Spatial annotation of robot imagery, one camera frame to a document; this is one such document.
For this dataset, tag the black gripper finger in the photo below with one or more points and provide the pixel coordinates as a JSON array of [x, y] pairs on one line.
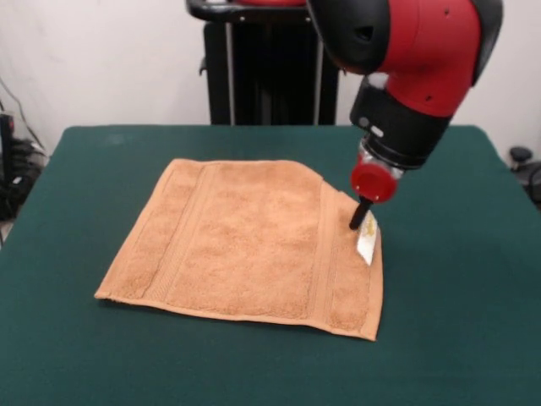
[[359, 213]]

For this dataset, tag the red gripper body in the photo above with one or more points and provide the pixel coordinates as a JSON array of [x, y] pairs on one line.
[[374, 182]]

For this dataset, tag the tan terry towel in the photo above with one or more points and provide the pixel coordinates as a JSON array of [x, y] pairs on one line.
[[253, 245]]

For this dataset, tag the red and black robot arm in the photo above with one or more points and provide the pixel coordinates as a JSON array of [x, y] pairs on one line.
[[422, 55]]

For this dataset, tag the dark green table cloth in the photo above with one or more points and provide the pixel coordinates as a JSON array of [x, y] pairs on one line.
[[444, 296]]

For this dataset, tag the black electronics box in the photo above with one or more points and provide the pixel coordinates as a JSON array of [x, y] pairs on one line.
[[6, 144]]

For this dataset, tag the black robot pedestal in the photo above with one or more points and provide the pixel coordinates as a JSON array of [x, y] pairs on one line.
[[262, 76]]

